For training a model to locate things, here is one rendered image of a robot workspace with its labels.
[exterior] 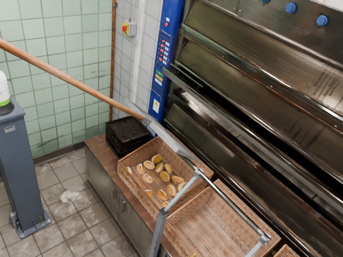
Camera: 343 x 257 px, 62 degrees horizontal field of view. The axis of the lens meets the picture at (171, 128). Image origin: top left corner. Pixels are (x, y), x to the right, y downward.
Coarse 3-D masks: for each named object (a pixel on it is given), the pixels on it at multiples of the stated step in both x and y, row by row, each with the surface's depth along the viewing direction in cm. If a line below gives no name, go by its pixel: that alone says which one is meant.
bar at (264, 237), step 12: (180, 156) 171; (192, 168) 165; (192, 180) 164; (204, 180) 160; (180, 192) 165; (216, 192) 155; (168, 204) 165; (228, 204) 150; (240, 216) 145; (156, 228) 175; (252, 228) 142; (156, 240) 181; (264, 240) 136; (156, 252) 193; (252, 252) 139
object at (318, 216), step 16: (176, 96) 219; (192, 112) 209; (224, 128) 196; (240, 144) 186; (256, 160) 177; (272, 176) 170; (288, 192) 164; (304, 192) 163; (320, 208) 155; (336, 224) 149
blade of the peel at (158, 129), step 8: (128, 104) 183; (144, 112) 206; (152, 120) 198; (152, 128) 169; (160, 128) 192; (160, 136) 165; (168, 136) 188; (168, 144) 161; (176, 144) 181; (176, 152) 157; (184, 152) 163
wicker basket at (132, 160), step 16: (144, 144) 228; (160, 144) 242; (128, 160) 226; (144, 160) 241; (176, 160) 233; (192, 160) 221; (128, 176) 213; (160, 176) 232; (192, 176) 223; (208, 176) 206; (144, 192) 200; (176, 192) 222; (192, 192) 205; (160, 208) 209; (176, 208) 202
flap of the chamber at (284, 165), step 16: (176, 80) 189; (192, 96) 181; (208, 96) 183; (240, 112) 178; (256, 128) 165; (256, 144) 153; (272, 144) 155; (304, 160) 152; (320, 176) 143; (320, 192) 132; (336, 192) 135; (336, 208) 128
